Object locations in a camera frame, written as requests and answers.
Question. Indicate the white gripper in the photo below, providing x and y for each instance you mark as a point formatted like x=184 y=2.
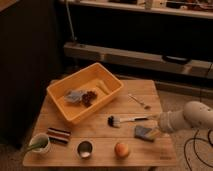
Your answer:
x=164 y=124

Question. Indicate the blue grey sponge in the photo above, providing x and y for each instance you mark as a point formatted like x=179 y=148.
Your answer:
x=142 y=133

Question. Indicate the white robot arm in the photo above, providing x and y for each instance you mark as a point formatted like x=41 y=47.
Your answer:
x=194 y=115

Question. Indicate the small metal cup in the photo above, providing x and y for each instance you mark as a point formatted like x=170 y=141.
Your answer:
x=85 y=149

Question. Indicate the orange fruit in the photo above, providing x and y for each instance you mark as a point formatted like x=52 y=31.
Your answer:
x=121 y=150

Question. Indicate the black bristle brush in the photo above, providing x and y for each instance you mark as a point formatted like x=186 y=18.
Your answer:
x=115 y=121

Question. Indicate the long grey case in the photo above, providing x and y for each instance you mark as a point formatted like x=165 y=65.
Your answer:
x=137 y=59

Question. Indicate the dark red grapes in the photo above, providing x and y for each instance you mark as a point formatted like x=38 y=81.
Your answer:
x=88 y=97

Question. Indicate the yellow plastic bin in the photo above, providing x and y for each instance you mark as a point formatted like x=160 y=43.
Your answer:
x=92 y=78

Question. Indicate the crumpled grey cloth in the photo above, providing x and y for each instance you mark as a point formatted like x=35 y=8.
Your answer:
x=74 y=96

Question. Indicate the green utensil in mug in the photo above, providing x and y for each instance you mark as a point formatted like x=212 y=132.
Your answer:
x=38 y=146

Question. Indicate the vertical metal pole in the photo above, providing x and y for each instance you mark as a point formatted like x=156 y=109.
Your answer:
x=73 y=37

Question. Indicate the background shelf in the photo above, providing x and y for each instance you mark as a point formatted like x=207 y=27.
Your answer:
x=147 y=6

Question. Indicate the black case handle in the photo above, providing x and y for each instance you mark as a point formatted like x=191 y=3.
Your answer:
x=181 y=61

